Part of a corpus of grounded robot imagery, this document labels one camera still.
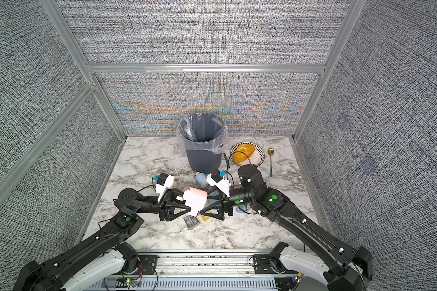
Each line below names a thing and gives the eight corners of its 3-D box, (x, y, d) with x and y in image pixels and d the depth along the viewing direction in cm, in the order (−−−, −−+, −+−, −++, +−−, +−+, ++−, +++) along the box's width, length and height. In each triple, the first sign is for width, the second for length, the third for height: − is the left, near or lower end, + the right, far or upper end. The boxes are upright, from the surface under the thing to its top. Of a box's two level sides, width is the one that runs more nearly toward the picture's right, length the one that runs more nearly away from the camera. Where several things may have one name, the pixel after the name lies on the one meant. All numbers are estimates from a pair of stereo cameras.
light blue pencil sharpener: (201, 192, 96) (200, 185, 91) (195, 180, 101) (194, 173, 95) (209, 188, 97) (209, 182, 92) (203, 177, 102) (203, 170, 97)
